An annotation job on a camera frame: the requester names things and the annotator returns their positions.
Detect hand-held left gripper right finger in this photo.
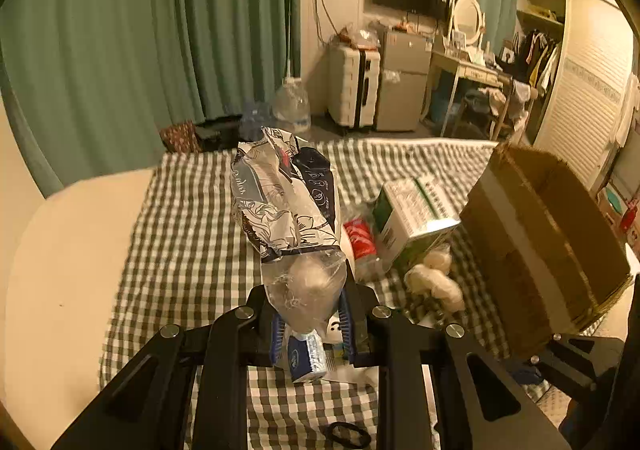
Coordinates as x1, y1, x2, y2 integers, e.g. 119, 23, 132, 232
336, 280, 573, 450

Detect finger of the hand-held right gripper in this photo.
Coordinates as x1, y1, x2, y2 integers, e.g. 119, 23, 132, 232
510, 333, 627, 392

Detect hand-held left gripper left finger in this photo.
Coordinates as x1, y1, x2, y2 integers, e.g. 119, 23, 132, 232
50, 285, 291, 450

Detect small blue white packet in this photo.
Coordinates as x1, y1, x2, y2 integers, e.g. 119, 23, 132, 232
287, 332, 327, 384

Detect red label plastic packet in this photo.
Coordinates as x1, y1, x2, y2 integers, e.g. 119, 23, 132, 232
342, 217, 389, 281

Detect white plush toy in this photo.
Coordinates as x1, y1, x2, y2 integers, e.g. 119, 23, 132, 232
403, 245, 465, 313

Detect brown cardboard box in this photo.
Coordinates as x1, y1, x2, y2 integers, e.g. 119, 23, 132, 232
459, 140, 634, 362

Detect printed plastic bag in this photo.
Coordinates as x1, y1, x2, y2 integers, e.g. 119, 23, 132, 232
230, 126, 358, 373

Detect green white carton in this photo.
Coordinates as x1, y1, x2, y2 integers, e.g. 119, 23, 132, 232
371, 178, 461, 275

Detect checked cloth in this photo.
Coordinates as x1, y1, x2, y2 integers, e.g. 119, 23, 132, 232
97, 137, 601, 450

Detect red plastic item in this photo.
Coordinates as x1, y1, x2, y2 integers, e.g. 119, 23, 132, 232
620, 202, 640, 237

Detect teal stool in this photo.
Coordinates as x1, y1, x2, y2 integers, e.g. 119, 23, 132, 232
601, 182, 629, 217

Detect black bag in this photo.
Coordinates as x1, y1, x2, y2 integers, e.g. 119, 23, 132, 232
194, 117, 242, 151

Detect clear plastic bottles pack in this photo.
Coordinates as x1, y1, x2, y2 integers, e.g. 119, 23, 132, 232
238, 100, 274, 141

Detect floral storage box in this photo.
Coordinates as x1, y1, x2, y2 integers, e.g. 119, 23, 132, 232
159, 121, 202, 154

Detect large clear water jug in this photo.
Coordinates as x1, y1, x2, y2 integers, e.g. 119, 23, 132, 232
272, 77, 312, 133

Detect blue plastic bin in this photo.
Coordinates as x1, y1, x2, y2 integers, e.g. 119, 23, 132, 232
432, 90, 464, 127

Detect white suitcase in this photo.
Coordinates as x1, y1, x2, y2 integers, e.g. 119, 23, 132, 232
327, 42, 382, 129

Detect white hanging garment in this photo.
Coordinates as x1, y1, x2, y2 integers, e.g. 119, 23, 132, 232
616, 74, 640, 147

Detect grey mini fridge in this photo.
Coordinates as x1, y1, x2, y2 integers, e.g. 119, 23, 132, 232
375, 27, 434, 133

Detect wooden chair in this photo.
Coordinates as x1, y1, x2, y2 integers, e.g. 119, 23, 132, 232
490, 77, 532, 141

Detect white wardrobe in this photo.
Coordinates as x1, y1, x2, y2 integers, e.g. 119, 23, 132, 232
515, 0, 635, 191

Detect white dressing table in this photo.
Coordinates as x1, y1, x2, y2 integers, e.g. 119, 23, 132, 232
424, 48, 514, 139

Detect clear plastic bag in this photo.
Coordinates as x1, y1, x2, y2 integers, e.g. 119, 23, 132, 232
339, 22, 384, 51

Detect hanging clothes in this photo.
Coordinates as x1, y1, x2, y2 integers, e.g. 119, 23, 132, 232
514, 28, 562, 91

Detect white oval vanity mirror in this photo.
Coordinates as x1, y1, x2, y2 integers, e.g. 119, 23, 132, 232
449, 0, 487, 48

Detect wide green curtain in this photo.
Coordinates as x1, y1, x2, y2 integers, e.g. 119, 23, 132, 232
0, 0, 302, 198

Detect black hair tie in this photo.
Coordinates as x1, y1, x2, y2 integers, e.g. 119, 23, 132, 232
320, 422, 372, 450

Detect wall cable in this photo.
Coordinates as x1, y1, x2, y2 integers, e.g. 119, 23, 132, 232
313, 0, 342, 48

